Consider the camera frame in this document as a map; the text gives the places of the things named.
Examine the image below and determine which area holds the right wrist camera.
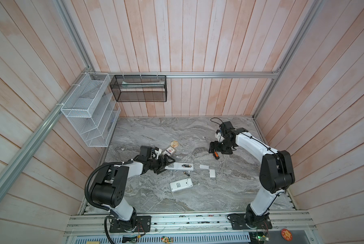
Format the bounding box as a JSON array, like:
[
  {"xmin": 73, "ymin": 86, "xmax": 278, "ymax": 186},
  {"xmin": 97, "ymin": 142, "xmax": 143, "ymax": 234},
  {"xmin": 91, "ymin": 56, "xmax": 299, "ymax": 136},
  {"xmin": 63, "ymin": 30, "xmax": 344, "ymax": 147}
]
[{"xmin": 216, "ymin": 130, "xmax": 224, "ymax": 142}]

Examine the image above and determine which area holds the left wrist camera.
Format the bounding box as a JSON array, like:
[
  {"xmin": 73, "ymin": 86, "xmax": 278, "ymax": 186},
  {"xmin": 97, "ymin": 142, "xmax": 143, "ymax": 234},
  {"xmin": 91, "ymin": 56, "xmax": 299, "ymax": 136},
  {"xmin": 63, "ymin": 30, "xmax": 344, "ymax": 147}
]
[{"xmin": 150, "ymin": 147, "xmax": 162, "ymax": 160}]

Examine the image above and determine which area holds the black wire mesh basket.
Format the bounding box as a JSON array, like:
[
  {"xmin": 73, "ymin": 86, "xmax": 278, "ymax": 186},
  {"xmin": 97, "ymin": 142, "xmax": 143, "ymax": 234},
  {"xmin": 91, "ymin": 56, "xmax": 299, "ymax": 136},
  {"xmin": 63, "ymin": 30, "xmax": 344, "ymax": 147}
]
[{"xmin": 110, "ymin": 74, "xmax": 168, "ymax": 102}]

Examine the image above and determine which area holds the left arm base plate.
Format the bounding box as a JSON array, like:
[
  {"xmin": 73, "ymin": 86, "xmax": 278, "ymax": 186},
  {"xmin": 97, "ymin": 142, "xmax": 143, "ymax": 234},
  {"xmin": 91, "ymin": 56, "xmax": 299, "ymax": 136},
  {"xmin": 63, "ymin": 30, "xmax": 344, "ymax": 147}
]
[{"xmin": 109, "ymin": 216, "xmax": 151, "ymax": 233}]

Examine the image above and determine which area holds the aluminium mounting rail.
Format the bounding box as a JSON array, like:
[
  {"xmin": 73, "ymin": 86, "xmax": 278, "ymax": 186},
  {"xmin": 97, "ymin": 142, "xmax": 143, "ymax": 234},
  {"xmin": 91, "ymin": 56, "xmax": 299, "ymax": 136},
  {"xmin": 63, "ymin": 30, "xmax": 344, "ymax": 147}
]
[{"xmin": 64, "ymin": 210, "xmax": 317, "ymax": 236}]

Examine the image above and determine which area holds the white TV remote battery cover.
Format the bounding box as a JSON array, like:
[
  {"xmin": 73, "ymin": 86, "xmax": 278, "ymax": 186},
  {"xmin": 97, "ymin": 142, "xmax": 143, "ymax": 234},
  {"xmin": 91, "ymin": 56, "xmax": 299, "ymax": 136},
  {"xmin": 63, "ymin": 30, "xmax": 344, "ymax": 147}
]
[{"xmin": 199, "ymin": 165, "xmax": 209, "ymax": 170}]

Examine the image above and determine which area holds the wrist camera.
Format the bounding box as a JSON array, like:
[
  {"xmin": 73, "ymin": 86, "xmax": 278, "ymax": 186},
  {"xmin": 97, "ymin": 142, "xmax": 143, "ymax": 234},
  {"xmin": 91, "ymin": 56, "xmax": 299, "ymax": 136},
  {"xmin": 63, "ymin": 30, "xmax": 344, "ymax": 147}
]
[
  {"xmin": 150, "ymin": 147, "xmax": 162, "ymax": 160},
  {"xmin": 216, "ymin": 130, "xmax": 224, "ymax": 142}
]

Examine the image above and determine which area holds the orange black screwdriver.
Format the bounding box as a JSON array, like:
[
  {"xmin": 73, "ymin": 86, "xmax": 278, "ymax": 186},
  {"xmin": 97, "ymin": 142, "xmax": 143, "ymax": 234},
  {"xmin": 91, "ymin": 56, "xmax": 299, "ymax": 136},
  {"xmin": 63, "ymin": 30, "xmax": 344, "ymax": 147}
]
[{"xmin": 205, "ymin": 137, "xmax": 220, "ymax": 160}]

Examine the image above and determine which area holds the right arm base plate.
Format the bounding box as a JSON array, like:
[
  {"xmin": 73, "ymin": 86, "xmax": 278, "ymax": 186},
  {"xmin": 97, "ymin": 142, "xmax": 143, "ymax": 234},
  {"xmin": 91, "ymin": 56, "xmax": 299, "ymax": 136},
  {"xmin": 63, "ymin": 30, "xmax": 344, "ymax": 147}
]
[{"xmin": 227, "ymin": 212, "xmax": 272, "ymax": 230}]

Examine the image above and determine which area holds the black corrugated cable conduit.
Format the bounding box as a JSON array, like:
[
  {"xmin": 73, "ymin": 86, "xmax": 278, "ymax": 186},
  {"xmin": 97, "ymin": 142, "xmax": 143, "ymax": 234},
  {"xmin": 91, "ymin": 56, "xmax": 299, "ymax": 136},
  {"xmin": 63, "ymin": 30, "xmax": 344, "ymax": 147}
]
[{"xmin": 84, "ymin": 161, "xmax": 134, "ymax": 211}]

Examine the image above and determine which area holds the red round sticker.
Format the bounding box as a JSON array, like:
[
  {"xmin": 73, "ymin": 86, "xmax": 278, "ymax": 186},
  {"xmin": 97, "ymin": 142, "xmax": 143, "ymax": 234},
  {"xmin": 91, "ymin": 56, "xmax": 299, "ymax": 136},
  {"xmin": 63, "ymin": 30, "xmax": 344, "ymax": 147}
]
[{"xmin": 281, "ymin": 229, "xmax": 293, "ymax": 242}]

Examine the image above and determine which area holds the white TV remote control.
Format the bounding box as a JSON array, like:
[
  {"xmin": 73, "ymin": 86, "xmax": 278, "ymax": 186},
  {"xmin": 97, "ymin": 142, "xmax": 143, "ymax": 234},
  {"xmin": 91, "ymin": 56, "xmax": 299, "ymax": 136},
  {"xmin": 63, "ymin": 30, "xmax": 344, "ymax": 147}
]
[{"xmin": 165, "ymin": 162, "xmax": 194, "ymax": 172}]

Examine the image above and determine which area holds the white wire mesh shelf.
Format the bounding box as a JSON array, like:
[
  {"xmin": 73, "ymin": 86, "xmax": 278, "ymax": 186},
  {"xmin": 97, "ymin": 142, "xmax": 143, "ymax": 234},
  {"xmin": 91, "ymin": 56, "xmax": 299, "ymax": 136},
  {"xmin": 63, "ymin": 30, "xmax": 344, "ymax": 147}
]
[{"xmin": 61, "ymin": 73, "xmax": 121, "ymax": 147}]

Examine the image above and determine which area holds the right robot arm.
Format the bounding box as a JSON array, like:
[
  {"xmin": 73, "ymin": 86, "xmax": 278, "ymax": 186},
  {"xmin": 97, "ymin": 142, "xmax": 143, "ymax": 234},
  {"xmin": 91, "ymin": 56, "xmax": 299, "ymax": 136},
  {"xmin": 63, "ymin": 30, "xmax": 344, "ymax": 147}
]
[{"xmin": 208, "ymin": 121, "xmax": 295, "ymax": 229}]

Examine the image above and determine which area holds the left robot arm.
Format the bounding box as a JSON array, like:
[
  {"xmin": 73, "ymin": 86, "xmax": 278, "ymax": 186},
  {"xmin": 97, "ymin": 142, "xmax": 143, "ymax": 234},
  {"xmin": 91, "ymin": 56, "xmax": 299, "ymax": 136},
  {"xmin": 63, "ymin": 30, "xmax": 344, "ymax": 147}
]
[{"xmin": 84, "ymin": 146, "xmax": 175, "ymax": 222}]

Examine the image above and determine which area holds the playing card box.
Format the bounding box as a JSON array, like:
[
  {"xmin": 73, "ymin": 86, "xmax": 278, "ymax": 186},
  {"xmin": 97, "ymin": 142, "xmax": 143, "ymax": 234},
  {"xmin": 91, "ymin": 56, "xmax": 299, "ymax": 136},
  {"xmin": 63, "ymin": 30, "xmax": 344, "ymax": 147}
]
[{"xmin": 162, "ymin": 146, "xmax": 176, "ymax": 157}]

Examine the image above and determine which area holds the white air conditioner remote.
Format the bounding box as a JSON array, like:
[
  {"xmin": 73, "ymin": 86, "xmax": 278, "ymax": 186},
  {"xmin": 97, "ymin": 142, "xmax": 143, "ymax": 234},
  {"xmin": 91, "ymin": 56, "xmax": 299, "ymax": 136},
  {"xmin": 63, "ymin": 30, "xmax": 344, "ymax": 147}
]
[{"xmin": 170, "ymin": 178, "xmax": 193, "ymax": 192}]

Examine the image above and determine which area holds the round wooden coaster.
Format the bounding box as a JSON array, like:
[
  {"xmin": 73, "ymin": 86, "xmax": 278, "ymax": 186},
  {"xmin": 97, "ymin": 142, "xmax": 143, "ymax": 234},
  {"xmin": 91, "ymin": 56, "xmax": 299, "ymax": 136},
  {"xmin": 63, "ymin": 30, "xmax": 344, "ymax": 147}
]
[{"xmin": 170, "ymin": 140, "xmax": 179, "ymax": 148}]

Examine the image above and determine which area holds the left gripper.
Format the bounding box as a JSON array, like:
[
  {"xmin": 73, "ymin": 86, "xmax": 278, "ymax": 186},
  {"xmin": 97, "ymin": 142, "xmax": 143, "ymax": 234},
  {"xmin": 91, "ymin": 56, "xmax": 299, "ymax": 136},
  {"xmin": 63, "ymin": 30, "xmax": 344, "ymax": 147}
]
[{"xmin": 147, "ymin": 154, "xmax": 175, "ymax": 174}]

